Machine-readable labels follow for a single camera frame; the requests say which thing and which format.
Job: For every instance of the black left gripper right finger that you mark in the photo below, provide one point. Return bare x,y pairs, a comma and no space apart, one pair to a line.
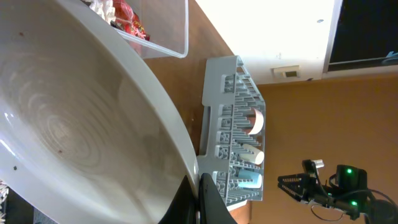
211,205

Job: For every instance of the dark window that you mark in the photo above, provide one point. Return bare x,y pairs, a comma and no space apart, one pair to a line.
366,29

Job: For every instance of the light blue cup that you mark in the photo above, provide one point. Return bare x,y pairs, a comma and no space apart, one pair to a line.
251,180

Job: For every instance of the clear plastic bin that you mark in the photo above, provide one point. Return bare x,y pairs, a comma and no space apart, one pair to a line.
166,21

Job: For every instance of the grey dishwasher rack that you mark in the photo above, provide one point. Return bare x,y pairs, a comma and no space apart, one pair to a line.
229,94

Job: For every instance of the pink bowl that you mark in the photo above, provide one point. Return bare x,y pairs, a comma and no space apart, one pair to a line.
256,120

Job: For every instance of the red white wrapper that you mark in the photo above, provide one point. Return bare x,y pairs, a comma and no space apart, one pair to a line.
119,14

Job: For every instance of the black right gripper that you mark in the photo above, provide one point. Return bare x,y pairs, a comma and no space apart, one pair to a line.
313,191

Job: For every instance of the cream white cup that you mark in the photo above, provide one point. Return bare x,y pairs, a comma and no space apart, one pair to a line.
254,155

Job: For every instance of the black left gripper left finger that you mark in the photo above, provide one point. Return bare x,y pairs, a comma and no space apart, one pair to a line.
182,210

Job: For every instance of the grey plate with food scraps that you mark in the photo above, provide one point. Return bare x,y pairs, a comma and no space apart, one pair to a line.
88,133

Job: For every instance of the wall thermostat panel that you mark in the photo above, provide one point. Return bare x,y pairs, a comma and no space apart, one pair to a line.
286,72

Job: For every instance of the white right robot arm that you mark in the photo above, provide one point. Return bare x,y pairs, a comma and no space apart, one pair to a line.
375,206

